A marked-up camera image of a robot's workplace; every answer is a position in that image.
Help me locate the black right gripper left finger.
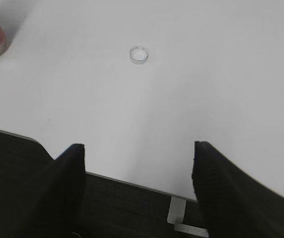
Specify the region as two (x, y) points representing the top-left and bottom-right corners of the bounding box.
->
(15, 144), (86, 238)

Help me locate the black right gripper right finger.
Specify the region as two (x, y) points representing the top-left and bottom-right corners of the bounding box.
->
(192, 141), (284, 238)

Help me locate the white bottle cap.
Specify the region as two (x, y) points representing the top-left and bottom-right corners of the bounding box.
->
(129, 46), (149, 64)

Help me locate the grey tape strip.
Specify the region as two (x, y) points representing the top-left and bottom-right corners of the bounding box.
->
(167, 196), (209, 238)

